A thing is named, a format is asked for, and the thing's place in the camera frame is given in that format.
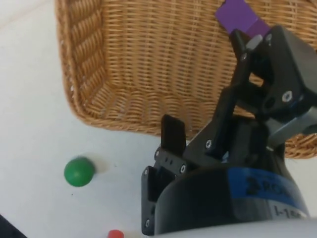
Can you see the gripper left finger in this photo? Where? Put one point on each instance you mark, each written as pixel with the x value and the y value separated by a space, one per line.
pixel 173 134

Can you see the purple triangular block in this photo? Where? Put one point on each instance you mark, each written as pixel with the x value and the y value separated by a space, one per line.
pixel 235 15

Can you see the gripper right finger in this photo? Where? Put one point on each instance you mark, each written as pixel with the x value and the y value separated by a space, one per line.
pixel 284 64

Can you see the wicker basket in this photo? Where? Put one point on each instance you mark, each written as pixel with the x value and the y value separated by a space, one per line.
pixel 148 62

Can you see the red cylinder block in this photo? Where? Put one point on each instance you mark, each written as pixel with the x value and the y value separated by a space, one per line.
pixel 115 234

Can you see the green ball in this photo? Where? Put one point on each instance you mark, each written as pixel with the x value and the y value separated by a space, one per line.
pixel 78 172

